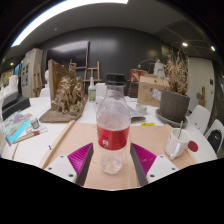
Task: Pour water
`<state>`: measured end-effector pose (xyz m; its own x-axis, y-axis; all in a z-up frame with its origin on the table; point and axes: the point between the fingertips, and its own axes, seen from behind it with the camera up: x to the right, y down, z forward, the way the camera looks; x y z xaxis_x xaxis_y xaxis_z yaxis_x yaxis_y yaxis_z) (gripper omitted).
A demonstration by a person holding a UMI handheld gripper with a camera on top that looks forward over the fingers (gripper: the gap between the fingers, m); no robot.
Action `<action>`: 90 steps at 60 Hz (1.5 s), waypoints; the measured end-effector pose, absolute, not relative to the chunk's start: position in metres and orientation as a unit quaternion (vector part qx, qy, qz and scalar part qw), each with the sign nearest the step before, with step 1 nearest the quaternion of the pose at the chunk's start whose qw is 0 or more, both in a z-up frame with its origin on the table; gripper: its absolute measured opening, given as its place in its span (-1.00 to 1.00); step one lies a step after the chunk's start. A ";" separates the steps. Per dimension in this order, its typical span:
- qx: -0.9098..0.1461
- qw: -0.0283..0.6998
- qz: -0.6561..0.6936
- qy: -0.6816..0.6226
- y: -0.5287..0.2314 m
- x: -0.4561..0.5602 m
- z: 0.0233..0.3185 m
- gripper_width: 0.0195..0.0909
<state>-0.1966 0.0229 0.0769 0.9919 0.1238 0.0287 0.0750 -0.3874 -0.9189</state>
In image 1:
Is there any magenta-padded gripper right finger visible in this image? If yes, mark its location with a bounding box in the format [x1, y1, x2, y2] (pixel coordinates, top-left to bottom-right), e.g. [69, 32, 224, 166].
[129, 143, 180, 187]

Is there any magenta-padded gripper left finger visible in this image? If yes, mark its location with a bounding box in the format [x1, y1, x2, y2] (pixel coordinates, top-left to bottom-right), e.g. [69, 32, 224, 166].
[44, 142, 94, 187]

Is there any clear red-labelled water bottle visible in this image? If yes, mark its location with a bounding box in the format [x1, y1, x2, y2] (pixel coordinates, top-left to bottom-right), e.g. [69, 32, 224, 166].
[95, 73, 132, 175]

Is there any white ceramic mug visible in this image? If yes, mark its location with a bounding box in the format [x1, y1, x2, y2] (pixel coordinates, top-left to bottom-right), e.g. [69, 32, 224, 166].
[164, 127, 192, 161]

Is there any grey plant saucer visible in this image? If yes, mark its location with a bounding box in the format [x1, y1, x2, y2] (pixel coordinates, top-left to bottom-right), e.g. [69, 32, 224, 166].
[154, 108, 188, 129]

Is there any printed newspaper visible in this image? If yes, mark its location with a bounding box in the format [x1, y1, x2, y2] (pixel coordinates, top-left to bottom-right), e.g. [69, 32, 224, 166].
[92, 99, 147, 123]

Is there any metal spoon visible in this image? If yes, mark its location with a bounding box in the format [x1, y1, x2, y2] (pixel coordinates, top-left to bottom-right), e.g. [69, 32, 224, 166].
[177, 120, 185, 139]

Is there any small white jar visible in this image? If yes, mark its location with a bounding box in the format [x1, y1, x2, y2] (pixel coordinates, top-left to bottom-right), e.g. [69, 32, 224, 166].
[134, 103, 148, 115]

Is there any small paint jar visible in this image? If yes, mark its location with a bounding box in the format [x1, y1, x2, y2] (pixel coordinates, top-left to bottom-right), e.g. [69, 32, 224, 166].
[30, 116, 40, 130]

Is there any grey pot with dried plant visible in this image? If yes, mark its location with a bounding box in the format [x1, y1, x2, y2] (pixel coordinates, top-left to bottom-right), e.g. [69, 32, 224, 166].
[159, 49, 191, 124]

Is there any white plastic chair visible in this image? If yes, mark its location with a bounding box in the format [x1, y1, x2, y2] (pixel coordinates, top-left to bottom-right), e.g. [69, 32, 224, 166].
[188, 104, 212, 134]

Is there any small green-labelled bottle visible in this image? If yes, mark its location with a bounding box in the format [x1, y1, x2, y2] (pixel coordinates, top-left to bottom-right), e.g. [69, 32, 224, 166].
[88, 76, 97, 103]

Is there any brown cardboard box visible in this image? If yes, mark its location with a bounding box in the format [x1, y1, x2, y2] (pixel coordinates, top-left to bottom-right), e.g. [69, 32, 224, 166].
[136, 73, 170, 108]

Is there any colourful painted book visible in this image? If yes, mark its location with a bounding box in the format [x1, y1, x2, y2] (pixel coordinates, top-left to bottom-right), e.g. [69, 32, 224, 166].
[2, 111, 34, 145]

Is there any white chair behind table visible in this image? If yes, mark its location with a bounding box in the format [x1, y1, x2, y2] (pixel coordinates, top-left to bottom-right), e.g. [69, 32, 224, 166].
[94, 82, 108, 101]

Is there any brown wooden figure statue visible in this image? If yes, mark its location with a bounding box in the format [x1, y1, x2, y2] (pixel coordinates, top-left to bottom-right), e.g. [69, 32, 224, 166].
[196, 86, 207, 108]

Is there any black desktop device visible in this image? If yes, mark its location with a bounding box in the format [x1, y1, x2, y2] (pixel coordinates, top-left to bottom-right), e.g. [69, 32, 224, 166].
[0, 91, 31, 120]

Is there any wooden easel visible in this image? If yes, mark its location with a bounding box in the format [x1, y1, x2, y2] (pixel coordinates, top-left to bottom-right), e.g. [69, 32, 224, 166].
[83, 60, 103, 91]

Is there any small white plaster bust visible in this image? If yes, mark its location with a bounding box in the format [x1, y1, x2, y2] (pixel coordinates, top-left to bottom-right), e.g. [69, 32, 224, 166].
[44, 69, 51, 89]

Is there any tall white plaster statue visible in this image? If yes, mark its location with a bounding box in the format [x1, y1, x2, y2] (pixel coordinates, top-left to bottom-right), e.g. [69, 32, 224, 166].
[153, 59, 166, 79]

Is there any white shelf unit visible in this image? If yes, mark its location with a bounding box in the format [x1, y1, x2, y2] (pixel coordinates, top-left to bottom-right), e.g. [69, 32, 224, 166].
[20, 48, 44, 98]

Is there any black wall screen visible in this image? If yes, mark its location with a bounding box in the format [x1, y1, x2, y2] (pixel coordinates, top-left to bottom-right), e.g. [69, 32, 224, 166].
[45, 40, 90, 70]

